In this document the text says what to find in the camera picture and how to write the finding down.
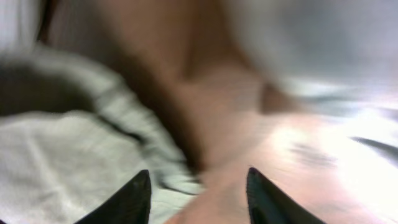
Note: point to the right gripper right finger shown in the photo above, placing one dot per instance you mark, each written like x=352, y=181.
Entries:
x=268, y=204

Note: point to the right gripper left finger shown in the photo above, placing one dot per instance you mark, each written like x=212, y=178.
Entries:
x=129, y=205

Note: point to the khaki green shorts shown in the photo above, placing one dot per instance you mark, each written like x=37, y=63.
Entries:
x=73, y=134

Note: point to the light striped crumpled shirt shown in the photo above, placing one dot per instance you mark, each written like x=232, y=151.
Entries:
x=339, y=57

